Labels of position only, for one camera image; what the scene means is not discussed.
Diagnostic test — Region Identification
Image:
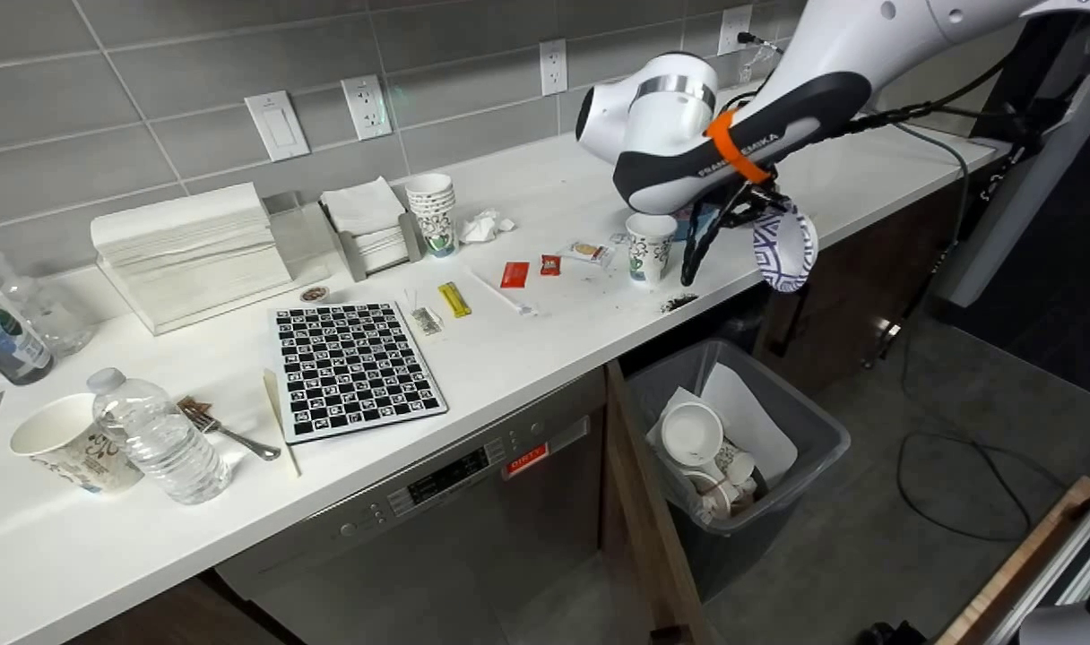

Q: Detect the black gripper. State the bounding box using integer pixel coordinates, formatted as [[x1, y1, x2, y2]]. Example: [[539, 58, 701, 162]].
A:
[[683, 190, 789, 286]]

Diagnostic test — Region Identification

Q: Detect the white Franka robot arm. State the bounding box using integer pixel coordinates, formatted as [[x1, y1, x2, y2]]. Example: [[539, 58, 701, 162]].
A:
[[574, 0, 1090, 285]]

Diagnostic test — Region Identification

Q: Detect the grey trash bin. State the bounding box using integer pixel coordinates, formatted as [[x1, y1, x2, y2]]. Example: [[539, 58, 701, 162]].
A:
[[623, 340, 851, 595]]

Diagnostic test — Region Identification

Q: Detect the patterned paper cup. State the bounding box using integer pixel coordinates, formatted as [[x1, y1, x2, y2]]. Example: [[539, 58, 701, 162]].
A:
[[623, 216, 678, 286]]

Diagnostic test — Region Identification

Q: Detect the red sauce packet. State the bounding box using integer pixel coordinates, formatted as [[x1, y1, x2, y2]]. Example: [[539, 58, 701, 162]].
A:
[[503, 263, 531, 286]]

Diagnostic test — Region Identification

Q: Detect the yellow packet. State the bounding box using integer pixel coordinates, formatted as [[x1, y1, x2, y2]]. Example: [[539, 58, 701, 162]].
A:
[[439, 285, 474, 321]]

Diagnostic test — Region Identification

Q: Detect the white paper cup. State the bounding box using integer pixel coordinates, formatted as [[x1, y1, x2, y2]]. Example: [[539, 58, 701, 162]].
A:
[[407, 174, 457, 260]]

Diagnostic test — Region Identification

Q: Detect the stainless dishwasher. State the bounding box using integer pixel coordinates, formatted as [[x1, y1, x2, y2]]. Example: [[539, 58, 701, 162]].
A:
[[220, 373, 607, 645]]

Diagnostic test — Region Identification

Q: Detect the black white patterned mat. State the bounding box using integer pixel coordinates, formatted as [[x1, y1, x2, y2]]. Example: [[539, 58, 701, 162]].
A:
[[274, 302, 450, 446]]

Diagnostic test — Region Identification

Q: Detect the wooden chopstick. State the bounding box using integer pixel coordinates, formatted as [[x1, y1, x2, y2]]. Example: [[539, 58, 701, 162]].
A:
[[262, 368, 303, 476]]

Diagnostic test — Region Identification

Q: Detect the white napkin dispenser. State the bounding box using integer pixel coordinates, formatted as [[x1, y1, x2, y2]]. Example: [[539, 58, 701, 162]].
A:
[[91, 182, 289, 336]]

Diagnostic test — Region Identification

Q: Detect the metal fork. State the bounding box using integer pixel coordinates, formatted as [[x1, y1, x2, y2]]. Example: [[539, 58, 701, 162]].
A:
[[181, 397, 280, 463]]

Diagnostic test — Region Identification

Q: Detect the clear water bottle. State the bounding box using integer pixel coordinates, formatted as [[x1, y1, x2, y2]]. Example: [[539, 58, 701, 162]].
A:
[[85, 367, 227, 506]]

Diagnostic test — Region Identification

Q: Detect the white paper bowl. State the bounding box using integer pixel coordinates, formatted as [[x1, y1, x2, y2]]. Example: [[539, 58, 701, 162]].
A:
[[12, 395, 141, 496]]

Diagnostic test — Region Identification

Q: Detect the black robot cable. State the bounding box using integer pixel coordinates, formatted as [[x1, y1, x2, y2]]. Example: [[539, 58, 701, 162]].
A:
[[877, 118, 1065, 544]]

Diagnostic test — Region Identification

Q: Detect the white wall outlet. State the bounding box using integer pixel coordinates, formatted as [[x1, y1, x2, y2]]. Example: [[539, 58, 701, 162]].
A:
[[342, 76, 392, 140]]

